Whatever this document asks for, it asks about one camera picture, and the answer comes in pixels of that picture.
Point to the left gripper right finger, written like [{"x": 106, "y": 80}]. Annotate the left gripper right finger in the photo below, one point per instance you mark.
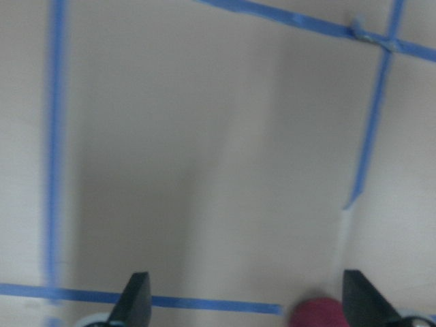
[{"x": 363, "y": 304}]

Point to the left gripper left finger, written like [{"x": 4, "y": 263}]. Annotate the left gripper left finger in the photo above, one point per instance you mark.
[{"x": 133, "y": 308}]

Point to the red yellow apple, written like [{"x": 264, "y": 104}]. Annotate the red yellow apple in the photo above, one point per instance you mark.
[{"x": 318, "y": 312}]

